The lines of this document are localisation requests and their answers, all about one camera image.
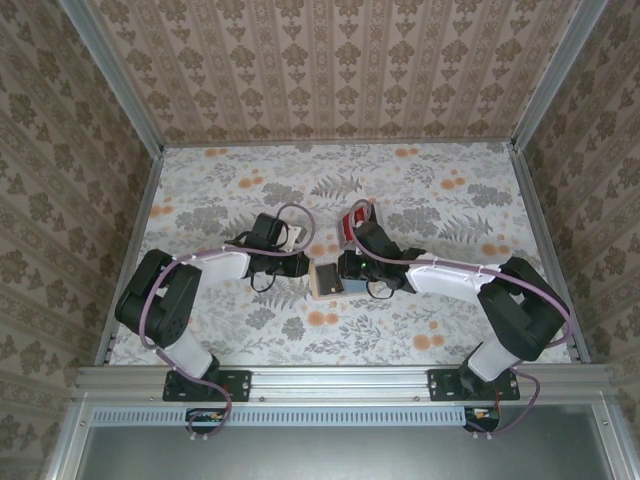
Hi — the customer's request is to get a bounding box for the black credit card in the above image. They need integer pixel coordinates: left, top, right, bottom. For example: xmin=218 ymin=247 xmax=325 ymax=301
xmin=316 ymin=264 xmax=346 ymax=295

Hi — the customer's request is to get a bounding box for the beige card holder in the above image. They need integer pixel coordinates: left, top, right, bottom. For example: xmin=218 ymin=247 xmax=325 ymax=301
xmin=308 ymin=258 xmax=370 ymax=302

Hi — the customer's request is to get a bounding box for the clear card rack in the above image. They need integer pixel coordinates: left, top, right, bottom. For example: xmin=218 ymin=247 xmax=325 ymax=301
xmin=336 ymin=201 xmax=387 ymax=250

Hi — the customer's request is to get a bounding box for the grey metal panel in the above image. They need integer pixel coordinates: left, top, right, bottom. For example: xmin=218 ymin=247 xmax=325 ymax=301
xmin=74 ymin=424 xmax=614 ymax=480

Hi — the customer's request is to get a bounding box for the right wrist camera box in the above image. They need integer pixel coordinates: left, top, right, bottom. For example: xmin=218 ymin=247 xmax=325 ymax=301
xmin=353 ymin=221 xmax=427 ymax=264

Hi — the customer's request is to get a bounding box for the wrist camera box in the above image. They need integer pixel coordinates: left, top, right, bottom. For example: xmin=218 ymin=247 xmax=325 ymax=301
xmin=248 ymin=213 xmax=307 ymax=251
xmin=353 ymin=221 xmax=427 ymax=264

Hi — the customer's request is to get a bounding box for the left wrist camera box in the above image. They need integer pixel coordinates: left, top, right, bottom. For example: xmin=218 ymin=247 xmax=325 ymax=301
xmin=248 ymin=213 xmax=307 ymax=251

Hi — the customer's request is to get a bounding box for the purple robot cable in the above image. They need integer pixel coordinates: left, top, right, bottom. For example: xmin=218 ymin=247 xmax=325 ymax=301
xmin=352 ymin=199 xmax=572 ymax=441
xmin=141 ymin=202 xmax=316 ymax=444

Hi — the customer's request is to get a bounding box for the wide aluminium frame rail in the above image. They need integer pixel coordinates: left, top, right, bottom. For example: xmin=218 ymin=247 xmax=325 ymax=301
xmin=73 ymin=363 xmax=617 ymax=401

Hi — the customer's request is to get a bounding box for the thin aluminium table rail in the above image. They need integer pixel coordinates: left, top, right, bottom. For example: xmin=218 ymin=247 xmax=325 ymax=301
xmin=162 ymin=139 xmax=516 ymax=149

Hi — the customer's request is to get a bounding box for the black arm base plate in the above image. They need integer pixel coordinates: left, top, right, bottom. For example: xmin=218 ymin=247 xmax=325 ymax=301
xmin=162 ymin=368 xmax=252 ymax=404
xmin=428 ymin=368 xmax=521 ymax=403

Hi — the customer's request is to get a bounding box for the slotted grey cable duct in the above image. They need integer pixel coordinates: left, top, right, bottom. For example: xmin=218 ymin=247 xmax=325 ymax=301
xmin=91 ymin=404 xmax=474 ymax=427

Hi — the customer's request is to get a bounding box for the aluminium table side rail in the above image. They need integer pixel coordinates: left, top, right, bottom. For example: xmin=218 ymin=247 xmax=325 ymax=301
xmin=94 ymin=149 xmax=165 ymax=367
xmin=510 ymin=142 xmax=592 ymax=365

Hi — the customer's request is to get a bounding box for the black cable port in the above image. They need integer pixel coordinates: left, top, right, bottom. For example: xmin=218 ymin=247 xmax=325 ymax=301
xmin=185 ymin=407 xmax=232 ymax=435
xmin=463 ymin=405 xmax=502 ymax=434

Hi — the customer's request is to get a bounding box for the aluminium frame post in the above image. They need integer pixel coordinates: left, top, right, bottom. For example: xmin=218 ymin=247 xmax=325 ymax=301
xmin=512 ymin=0 xmax=611 ymax=151
xmin=57 ymin=0 xmax=166 ymax=157

